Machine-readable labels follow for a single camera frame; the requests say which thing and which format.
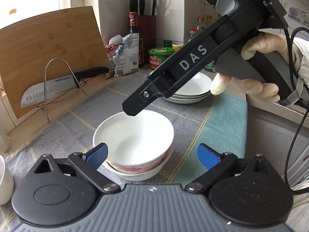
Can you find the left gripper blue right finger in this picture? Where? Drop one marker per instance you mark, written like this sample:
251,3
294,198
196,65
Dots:
208,156

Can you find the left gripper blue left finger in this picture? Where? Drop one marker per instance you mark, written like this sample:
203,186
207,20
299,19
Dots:
96,156

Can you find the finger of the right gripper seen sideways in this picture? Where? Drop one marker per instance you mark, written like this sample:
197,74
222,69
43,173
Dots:
140,99

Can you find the white plate with food stain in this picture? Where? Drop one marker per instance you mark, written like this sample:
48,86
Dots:
189,97

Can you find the white plate fruit motif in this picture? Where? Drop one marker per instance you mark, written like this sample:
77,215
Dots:
185,100

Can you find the white bowl pink flowers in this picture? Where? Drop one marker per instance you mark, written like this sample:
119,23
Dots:
135,144

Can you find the gloved right hand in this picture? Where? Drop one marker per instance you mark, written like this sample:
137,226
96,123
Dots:
259,66

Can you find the grey checked dish mat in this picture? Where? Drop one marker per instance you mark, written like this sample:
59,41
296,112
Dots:
69,127

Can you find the teal cloth mat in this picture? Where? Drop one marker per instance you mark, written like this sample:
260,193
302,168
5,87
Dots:
224,129

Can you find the white salt bag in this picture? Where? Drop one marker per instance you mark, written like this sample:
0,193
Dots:
126,59

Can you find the green lid sauce jar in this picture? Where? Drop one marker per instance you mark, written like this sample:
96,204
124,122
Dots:
158,55

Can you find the yellow lid jar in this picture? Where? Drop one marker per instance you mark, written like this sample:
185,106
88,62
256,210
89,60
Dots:
176,46

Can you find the clear glass bottle red cap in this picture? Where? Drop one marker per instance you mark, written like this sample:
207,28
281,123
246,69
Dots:
192,34

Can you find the red white seasoning bag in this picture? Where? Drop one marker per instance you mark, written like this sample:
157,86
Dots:
111,48

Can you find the dark knife block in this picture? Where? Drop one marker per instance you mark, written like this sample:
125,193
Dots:
148,27

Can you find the dark soy sauce bottle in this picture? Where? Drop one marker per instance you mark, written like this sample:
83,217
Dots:
133,13

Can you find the bamboo cutting board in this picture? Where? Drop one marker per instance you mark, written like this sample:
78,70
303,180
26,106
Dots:
49,46

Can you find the metal wire board rack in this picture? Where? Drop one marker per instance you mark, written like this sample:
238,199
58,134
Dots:
63,82

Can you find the santoku knife black handle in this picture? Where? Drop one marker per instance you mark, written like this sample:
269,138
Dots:
55,87

